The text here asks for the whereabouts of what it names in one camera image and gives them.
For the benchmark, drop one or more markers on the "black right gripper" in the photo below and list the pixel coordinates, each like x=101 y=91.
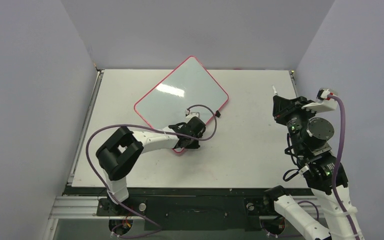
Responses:
x=285 y=108

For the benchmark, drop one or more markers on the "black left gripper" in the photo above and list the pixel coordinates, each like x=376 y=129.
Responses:
x=194 y=145

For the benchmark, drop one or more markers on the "black whiteboard marker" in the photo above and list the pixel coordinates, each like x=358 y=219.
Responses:
x=274 y=90

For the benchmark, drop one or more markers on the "red framed whiteboard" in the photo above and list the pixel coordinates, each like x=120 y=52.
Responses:
x=188 y=87

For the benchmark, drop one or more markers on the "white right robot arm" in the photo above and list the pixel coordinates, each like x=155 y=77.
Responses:
x=308 y=137

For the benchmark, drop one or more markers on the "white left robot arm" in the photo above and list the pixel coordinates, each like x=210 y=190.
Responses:
x=119 y=153

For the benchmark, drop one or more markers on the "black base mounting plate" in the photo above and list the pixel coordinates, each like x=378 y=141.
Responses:
x=187 y=209

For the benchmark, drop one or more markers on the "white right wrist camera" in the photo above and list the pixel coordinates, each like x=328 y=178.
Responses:
x=323 y=103

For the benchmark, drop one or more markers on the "aluminium frame rail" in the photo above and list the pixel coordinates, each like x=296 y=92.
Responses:
x=86 y=207

